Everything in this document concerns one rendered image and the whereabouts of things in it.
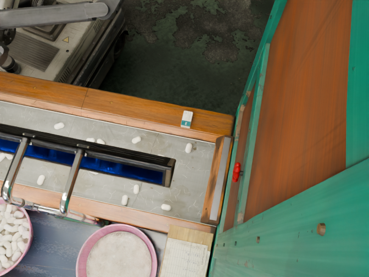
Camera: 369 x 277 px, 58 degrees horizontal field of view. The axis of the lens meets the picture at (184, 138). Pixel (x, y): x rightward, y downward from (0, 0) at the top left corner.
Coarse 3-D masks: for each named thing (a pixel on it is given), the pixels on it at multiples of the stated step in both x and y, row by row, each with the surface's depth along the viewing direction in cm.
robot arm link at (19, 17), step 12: (0, 12) 99; (12, 12) 100; (24, 12) 100; (36, 12) 100; (48, 12) 100; (60, 12) 100; (72, 12) 100; (84, 12) 100; (96, 12) 97; (108, 12) 98; (0, 24) 100; (12, 24) 101; (24, 24) 101; (36, 24) 101; (48, 24) 102
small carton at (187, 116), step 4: (184, 112) 124; (188, 112) 124; (192, 112) 124; (184, 116) 124; (188, 116) 123; (192, 116) 125; (184, 120) 123; (188, 120) 123; (184, 124) 122; (188, 124) 122
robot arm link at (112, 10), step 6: (102, 0) 98; (108, 0) 98; (114, 0) 98; (120, 0) 98; (108, 6) 98; (114, 6) 98; (120, 6) 104; (114, 12) 103; (102, 18) 99; (108, 18) 100
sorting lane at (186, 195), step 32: (32, 128) 127; (64, 128) 127; (96, 128) 127; (128, 128) 127; (32, 160) 123; (192, 160) 123; (96, 192) 119; (128, 192) 119; (160, 192) 119; (192, 192) 119
